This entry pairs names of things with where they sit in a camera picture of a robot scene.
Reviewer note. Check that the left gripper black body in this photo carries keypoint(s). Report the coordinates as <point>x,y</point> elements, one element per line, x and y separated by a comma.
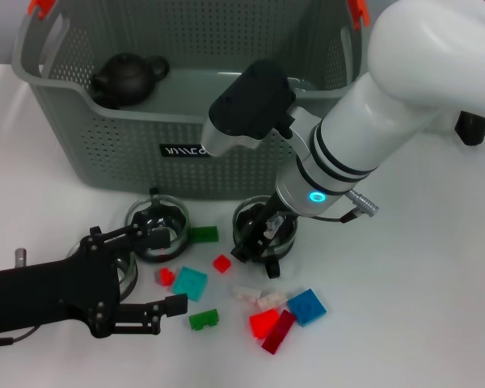
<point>52,295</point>

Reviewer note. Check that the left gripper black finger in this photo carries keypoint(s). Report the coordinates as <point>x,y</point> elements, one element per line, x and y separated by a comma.
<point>161,238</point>
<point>177,305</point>

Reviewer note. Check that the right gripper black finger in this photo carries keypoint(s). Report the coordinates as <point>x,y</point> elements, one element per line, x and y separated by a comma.
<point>246,252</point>

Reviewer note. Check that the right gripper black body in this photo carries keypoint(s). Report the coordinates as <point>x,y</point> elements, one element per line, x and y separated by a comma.
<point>260,234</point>

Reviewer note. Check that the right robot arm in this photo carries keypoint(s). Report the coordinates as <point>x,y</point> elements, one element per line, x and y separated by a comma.
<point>408,60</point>

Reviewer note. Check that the grey-green perforated storage bin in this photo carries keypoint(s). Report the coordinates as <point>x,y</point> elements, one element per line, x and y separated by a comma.
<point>145,169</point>

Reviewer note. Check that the right gripper silver plug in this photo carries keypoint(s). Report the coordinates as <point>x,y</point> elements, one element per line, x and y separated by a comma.
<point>275,226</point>

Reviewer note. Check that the teal square toy plate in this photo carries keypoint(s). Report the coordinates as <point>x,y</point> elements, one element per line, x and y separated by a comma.
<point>190,283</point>

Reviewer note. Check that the small red square brick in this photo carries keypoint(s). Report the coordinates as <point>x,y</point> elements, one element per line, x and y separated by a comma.
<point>221,263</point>

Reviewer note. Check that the green toy brick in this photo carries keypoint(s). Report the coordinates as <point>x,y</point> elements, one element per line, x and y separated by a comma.
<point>204,234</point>
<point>202,320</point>

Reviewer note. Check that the small orange-red notched brick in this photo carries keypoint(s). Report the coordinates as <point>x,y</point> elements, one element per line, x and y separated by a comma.
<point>165,277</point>

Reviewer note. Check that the bright red toy brick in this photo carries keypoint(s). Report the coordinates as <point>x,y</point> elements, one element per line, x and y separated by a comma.
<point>262,322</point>

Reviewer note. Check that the blue square toy plate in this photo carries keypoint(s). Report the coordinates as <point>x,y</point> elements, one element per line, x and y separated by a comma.
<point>306,307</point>

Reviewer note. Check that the dark red flat brick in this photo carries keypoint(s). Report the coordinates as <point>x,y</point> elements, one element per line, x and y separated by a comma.
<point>279,333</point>

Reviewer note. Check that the black clay teapot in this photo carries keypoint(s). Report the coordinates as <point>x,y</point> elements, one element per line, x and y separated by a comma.
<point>125,81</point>

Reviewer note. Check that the glass coffee pot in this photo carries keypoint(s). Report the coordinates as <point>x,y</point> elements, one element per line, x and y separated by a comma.
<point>471,129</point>

